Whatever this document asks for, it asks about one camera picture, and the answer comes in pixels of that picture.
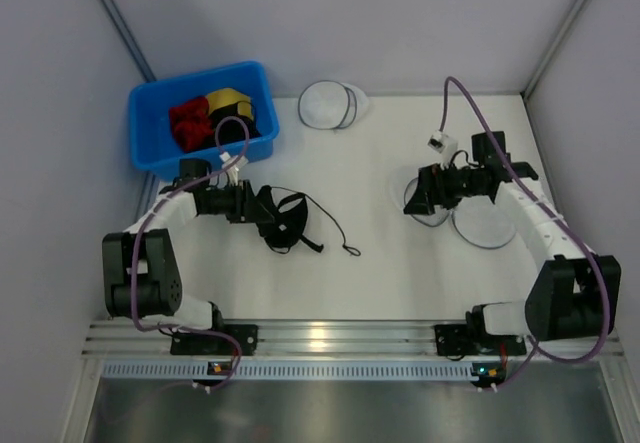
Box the black bra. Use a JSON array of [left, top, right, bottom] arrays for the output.
[[255, 185, 362, 258]]

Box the white mesh laundry bag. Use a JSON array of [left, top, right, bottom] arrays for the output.
[[387, 166, 516, 250], [297, 80, 371, 131]]

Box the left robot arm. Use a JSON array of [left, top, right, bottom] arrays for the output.
[[102, 158, 275, 335]]

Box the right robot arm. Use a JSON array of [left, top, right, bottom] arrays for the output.
[[403, 131, 621, 342]]

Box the yellow bra in bin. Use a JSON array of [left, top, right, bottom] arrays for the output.
[[205, 87, 254, 119]]

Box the black garment in bin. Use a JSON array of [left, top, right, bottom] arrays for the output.
[[209, 102, 262, 145]]

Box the red garment in bin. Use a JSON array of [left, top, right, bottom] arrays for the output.
[[168, 96, 214, 153]]

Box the blue plastic bin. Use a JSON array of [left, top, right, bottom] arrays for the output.
[[128, 61, 280, 181]]

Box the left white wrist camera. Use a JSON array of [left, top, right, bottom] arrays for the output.
[[219, 152, 249, 186]]

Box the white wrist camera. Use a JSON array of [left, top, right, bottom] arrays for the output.
[[428, 130, 458, 157], [219, 152, 249, 186]]

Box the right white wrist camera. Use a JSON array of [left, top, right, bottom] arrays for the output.
[[428, 130, 458, 157]]

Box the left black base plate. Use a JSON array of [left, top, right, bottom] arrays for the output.
[[170, 323, 258, 356]]

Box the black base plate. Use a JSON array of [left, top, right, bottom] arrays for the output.
[[434, 323, 527, 357], [170, 323, 258, 356]]

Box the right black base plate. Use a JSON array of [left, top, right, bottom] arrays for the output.
[[434, 323, 527, 357]]

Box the aluminium mounting rail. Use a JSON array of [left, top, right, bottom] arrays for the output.
[[82, 318, 624, 360]]

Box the perforated cable duct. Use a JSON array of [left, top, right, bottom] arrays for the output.
[[102, 360, 481, 382]]

